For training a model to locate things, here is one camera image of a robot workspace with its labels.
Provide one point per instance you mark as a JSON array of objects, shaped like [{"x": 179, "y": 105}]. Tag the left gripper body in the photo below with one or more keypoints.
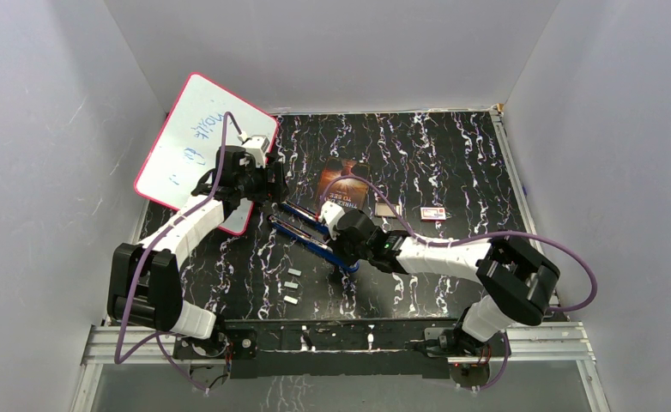
[{"x": 261, "y": 190}]

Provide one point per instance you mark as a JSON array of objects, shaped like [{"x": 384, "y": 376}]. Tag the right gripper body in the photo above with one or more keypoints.
[{"x": 347, "y": 253}]

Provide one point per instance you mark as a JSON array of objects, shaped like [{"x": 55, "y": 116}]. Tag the blue stapler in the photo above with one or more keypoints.
[{"x": 320, "y": 244}]

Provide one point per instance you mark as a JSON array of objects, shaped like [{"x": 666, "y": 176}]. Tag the staples box tray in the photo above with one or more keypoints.
[{"x": 383, "y": 210}]

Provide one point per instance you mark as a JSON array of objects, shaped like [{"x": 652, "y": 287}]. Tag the red staples box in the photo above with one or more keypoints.
[{"x": 433, "y": 214}]

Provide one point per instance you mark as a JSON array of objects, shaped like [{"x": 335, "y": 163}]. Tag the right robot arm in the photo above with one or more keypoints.
[{"x": 518, "y": 279}]

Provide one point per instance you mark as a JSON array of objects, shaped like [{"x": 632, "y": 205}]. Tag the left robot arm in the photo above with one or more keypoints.
[{"x": 145, "y": 287}]

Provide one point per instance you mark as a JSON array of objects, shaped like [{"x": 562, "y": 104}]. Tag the pink framed whiteboard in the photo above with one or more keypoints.
[{"x": 188, "y": 141}]

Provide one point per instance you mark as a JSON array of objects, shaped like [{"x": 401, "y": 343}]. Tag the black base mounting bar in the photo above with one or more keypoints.
[{"x": 335, "y": 347}]

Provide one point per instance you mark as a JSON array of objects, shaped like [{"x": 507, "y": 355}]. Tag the aluminium frame rail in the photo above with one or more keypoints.
[{"x": 549, "y": 368}]

